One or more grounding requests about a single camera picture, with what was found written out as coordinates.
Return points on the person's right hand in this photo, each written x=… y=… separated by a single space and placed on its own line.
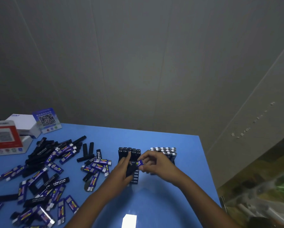
x=158 y=166

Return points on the person's left hand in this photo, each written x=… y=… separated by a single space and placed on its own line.
x=118 y=175

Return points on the black slim lighter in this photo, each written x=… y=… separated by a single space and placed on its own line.
x=132 y=169

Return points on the black grid tray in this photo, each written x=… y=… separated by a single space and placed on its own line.
x=136 y=180
x=173 y=161

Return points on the row of blue lighters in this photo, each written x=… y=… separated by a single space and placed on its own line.
x=166 y=151

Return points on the blue silver-capped lighter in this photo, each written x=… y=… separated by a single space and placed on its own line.
x=139 y=163

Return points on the row of black lighters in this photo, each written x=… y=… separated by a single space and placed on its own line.
x=124 y=151

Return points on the pile of mixed lighters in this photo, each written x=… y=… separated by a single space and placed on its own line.
x=49 y=163

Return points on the person's right forearm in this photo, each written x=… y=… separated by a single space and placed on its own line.
x=203 y=206

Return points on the person's left forearm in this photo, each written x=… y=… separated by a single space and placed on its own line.
x=92 y=208

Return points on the blue code sign stand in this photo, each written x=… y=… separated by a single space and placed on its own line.
x=47 y=119

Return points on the white cardboard box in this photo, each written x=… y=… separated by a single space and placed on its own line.
x=23 y=121

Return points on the crumpled clear plastic bags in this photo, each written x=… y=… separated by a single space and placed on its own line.
x=263 y=204

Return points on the red code sign stand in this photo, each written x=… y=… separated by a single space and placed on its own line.
x=4 y=137

